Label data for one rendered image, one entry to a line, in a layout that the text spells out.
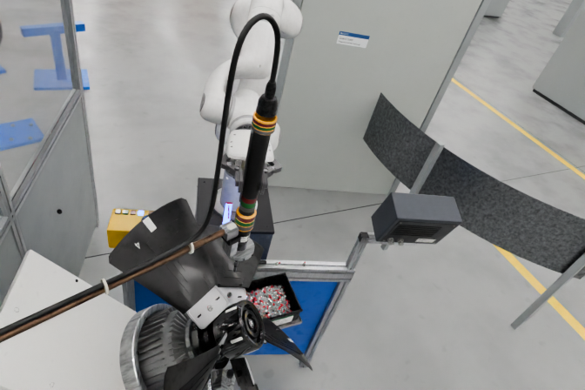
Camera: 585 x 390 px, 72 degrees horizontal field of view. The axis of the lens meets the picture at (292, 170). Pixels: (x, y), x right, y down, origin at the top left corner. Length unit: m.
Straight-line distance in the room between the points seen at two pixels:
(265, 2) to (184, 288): 0.75
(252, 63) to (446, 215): 0.89
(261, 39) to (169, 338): 0.76
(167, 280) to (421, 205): 0.92
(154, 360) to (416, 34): 2.37
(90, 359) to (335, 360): 1.66
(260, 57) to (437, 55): 2.03
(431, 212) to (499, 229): 1.19
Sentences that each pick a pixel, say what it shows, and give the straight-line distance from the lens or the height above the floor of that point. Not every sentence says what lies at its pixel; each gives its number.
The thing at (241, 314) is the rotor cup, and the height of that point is 1.26.
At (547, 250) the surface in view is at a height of 0.67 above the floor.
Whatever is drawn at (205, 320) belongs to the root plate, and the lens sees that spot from 1.03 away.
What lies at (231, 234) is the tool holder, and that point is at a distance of 0.86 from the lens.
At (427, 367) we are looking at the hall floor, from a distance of 2.69.
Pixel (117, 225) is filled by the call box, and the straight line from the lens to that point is 1.43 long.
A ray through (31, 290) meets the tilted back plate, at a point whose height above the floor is 1.34.
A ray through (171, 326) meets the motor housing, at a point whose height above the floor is 1.19.
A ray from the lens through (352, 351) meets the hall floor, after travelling 2.54.
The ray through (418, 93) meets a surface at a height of 0.98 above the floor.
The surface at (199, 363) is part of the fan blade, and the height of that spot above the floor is 1.35.
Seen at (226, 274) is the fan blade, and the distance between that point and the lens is 1.16.
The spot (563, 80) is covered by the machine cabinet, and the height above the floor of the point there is 0.37.
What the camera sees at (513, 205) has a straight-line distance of 2.58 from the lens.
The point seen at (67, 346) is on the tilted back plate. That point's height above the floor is 1.25.
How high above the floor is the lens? 2.12
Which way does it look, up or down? 38 degrees down
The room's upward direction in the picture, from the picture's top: 15 degrees clockwise
